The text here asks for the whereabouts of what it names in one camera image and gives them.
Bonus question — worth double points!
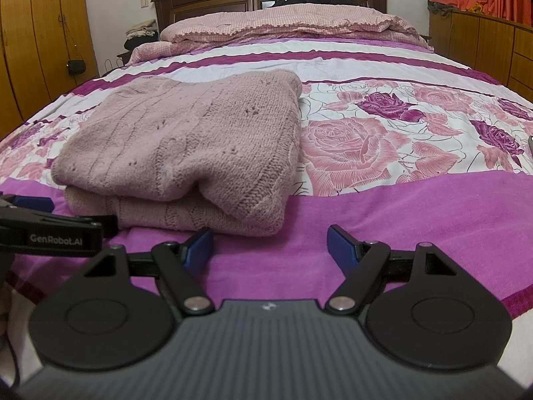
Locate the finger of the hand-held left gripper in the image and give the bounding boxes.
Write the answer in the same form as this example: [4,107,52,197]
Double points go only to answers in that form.
[0,194,55,214]
[54,214,120,239]

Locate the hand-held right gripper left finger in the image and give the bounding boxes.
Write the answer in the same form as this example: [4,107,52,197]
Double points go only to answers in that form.
[83,227,216,316]

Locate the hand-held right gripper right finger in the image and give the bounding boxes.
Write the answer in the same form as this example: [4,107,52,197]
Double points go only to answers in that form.
[326,224,459,316]

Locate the pink knit cardigan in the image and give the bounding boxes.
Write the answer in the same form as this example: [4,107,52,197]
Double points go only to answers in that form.
[51,69,304,236]

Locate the pile of clothes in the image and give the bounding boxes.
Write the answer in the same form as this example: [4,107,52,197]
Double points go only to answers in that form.
[123,19,160,53]

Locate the floral striped bed sheet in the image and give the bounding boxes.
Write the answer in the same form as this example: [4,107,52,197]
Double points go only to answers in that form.
[0,37,533,342]

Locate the yellow wooden wardrobe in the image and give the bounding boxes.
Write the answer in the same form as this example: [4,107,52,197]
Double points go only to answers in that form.
[0,0,100,139]

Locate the pink checked quilt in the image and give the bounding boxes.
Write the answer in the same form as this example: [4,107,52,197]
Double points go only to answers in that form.
[125,3,434,67]

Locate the brown wooden cabinet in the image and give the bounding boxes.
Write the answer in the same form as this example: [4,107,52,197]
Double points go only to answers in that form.
[428,8,533,101]

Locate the grey cloth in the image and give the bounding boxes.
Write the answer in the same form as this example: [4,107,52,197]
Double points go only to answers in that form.
[427,0,457,18]

